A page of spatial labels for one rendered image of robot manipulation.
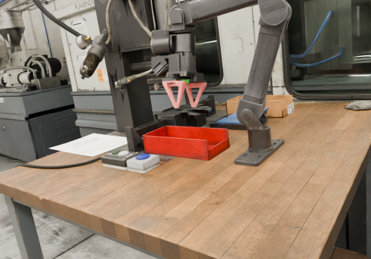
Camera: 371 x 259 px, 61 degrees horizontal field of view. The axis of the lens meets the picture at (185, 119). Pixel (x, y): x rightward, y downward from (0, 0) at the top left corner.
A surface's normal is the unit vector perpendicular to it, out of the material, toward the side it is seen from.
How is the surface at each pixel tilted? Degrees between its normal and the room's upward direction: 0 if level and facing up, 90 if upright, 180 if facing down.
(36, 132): 90
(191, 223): 0
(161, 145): 90
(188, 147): 90
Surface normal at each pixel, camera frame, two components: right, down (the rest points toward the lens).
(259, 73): -0.36, 0.26
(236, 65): -0.64, 0.25
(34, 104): 0.76, 0.04
